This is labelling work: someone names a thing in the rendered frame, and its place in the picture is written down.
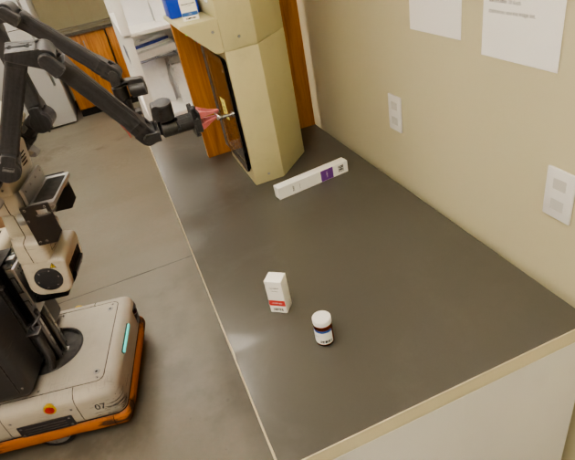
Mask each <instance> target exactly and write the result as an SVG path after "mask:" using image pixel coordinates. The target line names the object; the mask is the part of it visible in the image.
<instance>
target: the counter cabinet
mask: <svg viewBox="0 0 575 460"><path fill-rule="evenodd" d="M574 403H575V342H574V343H572V344H570V345H569V346H567V347H564V348H562V349H560V350H557V351H555V352H553V353H551V354H550V355H548V356H546V357H544V358H542V359H540V360H538V361H535V362H532V363H530V364H529V365H527V366H525V367H523V368H521V369H519V370H517V371H514V372H512V373H510V374H509V375H507V376H505V377H503V378H500V379H498V380H496V381H494V382H491V383H489V384H488V385H486V386H484V387H482V388H480V389H478V390H476V391H474V392H471V393H469V394H467V395H465V396H463V397H461V398H459V399H457V400H455V401H453V402H450V403H448V404H447V405H445V406H443V407H441V408H439V409H436V410H434V411H432V412H430V413H428V414H426V415H424V416H422V417H420V418H418V419H416V420H414V421H412V422H410V423H408V424H405V425H403V426H401V427H399V428H397V429H395V430H393V431H391V432H389V433H387V434H385V435H383V436H381V437H379V438H377V439H375V440H372V441H370V442H368V443H367V444H364V445H362V446H360V447H358V448H356V449H354V450H352V451H350V452H348V453H347V454H345V455H341V456H339V457H337V458H335V459H333V460H561V457H562V454H563V450H564V445H565V442H566V438H567V434H568V430H569V426H570V419H571V415H572V411H573V407H574Z"/></svg>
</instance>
